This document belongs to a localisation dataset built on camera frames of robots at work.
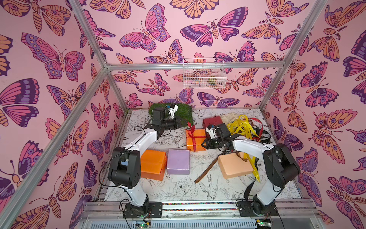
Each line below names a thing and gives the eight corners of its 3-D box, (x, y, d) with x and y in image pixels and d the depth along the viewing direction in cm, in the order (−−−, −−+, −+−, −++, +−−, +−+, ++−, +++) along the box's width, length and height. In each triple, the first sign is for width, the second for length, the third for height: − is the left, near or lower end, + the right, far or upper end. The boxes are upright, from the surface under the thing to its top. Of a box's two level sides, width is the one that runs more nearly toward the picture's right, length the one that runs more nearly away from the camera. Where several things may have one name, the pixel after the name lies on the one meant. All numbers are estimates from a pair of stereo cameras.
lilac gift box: (167, 174, 88) (166, 169, 82) (169, 155, 97) (168, 149, 90) (189, 174, 88) (190, 169, 82) (189, 154, 96) (189, 148, 90)
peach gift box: (224, 179, 86) (226, 176, 81) (216, 159, 94) (218, 155, 89) (250, 173, 88) (253, 169, 83) (240, 154, 96) (243, 150, 91)
